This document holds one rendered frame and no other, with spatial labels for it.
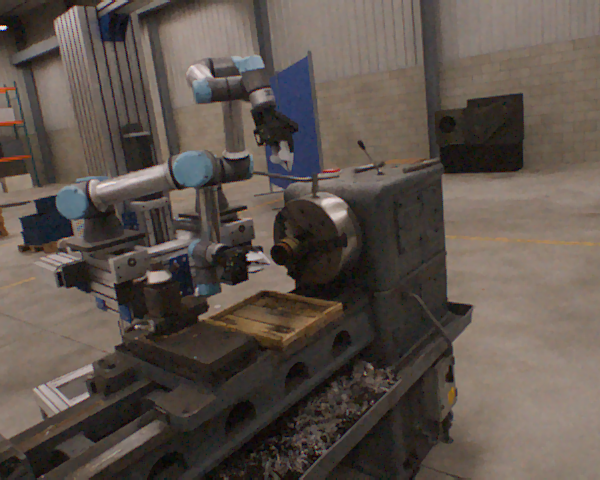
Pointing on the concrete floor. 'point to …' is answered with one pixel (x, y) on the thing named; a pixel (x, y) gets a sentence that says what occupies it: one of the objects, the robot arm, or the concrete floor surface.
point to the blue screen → (295, 82)
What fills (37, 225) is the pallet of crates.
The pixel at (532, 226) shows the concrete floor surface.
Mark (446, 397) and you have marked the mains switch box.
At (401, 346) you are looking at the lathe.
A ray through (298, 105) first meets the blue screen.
